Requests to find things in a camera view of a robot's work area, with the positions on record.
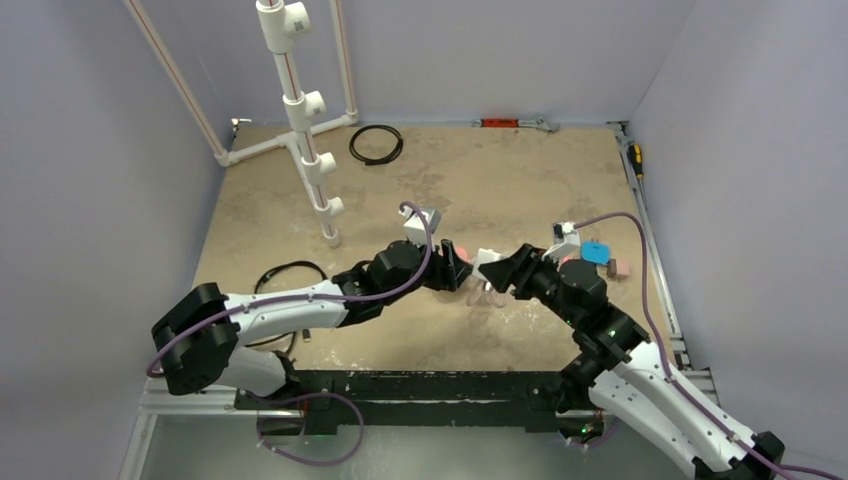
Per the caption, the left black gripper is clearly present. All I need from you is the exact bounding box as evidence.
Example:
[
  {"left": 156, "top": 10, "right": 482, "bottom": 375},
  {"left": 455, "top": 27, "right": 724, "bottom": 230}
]
[{"left": 382, "top": 234, "right": 467, "bottom": 306}]

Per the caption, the blue plug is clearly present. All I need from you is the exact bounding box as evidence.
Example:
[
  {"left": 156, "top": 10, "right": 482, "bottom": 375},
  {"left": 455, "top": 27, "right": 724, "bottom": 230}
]
[{"left": 580, "top": 241, "right": 612, "bottom": 266}]

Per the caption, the small pink brown plug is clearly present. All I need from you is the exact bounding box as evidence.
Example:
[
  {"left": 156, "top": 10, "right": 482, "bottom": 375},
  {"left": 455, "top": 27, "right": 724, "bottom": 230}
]
[{"left": 606, "top": 258, "right": 631, "bottom": 280}]

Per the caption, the white cube socket adapter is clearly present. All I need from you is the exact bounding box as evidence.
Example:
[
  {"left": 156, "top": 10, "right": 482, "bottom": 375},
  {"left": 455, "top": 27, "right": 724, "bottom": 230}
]
[{"left": 473, "top": 248, "right": 507, "bottom": 268}]

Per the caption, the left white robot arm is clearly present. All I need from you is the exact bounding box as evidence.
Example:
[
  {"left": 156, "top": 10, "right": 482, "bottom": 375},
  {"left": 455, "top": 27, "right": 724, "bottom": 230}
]
[{"left": 151, "top": 240, "right": 473, "bottom": 409}]

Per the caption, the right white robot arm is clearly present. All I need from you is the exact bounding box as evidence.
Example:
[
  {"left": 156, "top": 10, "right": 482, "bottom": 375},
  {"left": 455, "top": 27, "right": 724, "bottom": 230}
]
[{"left": 474, "top": 244, "right": 785, "bottom": 479}]

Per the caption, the red adjustable wrench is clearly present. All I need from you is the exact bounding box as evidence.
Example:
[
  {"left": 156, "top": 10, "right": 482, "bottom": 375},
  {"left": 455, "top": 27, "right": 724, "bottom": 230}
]
[{"left": 471, "top": 117, "right": 559, "bottom": 133}]

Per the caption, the yellow black screwdriver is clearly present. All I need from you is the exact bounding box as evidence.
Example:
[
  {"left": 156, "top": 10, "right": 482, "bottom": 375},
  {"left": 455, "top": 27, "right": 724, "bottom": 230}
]
[{"left": 627, "top": 143, "right": 644, "bottom": 180}]

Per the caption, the pink coiled cable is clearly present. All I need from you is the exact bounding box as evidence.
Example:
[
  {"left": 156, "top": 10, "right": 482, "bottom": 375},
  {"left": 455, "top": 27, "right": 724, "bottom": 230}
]
[{"left": 466, "top": 278, "right": 509, "bottom": 310}]

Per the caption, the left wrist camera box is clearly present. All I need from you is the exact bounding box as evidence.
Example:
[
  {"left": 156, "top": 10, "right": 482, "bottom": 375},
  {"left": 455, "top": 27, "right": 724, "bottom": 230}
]
[{"left": 399, "top": 206, "right": 442, "bottom": 246}]

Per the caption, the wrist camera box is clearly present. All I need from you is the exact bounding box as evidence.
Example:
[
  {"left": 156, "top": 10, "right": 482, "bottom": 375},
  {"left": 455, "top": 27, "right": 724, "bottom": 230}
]
[
  {"left": 399, "top": 206, "right": 442, "bottom": 246},
  {"left": 542, "top": 222, "right": 581, "bottom": 264}
]

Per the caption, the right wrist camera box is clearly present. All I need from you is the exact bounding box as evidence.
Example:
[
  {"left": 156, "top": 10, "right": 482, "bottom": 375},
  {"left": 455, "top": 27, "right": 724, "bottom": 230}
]
[{"left": 542, "top": 222, "right": 581, "bottom": 264}]

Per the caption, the black cable ring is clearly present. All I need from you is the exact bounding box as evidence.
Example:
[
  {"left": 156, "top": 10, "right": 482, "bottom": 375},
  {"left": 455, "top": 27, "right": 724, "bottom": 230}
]
[{"left": 349, "top": 124, "right": 404, "bottom": 166}]

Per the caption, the black USB cable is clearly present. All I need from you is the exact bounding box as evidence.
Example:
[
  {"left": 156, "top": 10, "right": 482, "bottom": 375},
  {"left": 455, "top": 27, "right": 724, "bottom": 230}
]
[{"left": 245, "top": 260, "right": 329, "bottom": 352}]

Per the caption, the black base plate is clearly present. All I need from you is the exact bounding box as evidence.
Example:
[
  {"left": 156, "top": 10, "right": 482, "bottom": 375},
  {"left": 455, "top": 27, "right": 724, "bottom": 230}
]
[{"left": 234, "top": 370, "right": 595, "bottom": 435}]

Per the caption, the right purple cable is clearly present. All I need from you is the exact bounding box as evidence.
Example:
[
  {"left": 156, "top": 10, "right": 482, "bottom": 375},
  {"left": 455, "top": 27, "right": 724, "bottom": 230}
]
[{"left": 572, "top": 211, "right": 843, "bottom": 480}]

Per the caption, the purple cable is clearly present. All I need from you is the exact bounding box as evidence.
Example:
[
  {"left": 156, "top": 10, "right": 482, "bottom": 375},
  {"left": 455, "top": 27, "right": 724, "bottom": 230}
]
[
  {"left": 572, "top": 211, "right": 843, "bottom": 480},
  {"left": 145, "top": 201, "right": 435, "bottom": 468}
]

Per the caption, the aluminium frame rail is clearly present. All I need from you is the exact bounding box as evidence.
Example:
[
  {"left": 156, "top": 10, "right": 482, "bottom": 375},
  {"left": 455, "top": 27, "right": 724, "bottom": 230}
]
[{"left": 607, "top": 122, "right": 720, "bottom": 404}]

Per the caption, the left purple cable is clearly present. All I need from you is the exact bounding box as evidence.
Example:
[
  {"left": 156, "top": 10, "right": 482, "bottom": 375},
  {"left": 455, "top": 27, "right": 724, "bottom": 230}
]
[{"left": 145, "top": 201, "right": 435, "bottom": 468}]

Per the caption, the white PVC pipe frame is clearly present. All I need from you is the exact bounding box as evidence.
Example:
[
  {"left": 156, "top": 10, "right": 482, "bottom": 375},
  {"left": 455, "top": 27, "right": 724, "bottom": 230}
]
[{"left": 124, "top": 1, "right": 359, "bottom": 247}]

